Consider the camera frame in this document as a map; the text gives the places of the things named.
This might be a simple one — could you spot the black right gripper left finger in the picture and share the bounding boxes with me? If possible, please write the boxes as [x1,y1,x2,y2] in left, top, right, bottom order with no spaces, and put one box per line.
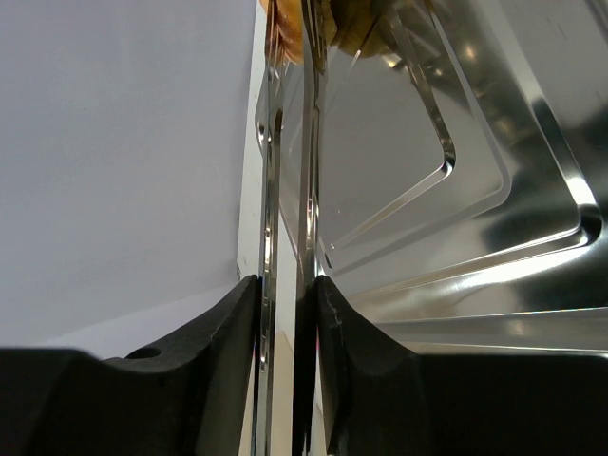
[1,275,259,455]

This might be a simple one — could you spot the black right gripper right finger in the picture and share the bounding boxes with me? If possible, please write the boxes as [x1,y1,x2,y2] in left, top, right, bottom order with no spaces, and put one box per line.
[315,276,607,455]

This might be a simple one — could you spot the metal serving tongs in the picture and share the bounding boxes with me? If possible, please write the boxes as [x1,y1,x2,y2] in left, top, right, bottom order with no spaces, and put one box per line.
[252,1,328,455]

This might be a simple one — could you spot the small round fake bun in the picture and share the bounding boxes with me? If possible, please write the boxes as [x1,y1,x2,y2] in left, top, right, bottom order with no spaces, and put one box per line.
[274,0,339,65]

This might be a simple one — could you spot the stainless steel tray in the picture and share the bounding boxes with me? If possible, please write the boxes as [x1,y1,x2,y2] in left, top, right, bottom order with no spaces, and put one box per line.
[254,0,608,355]

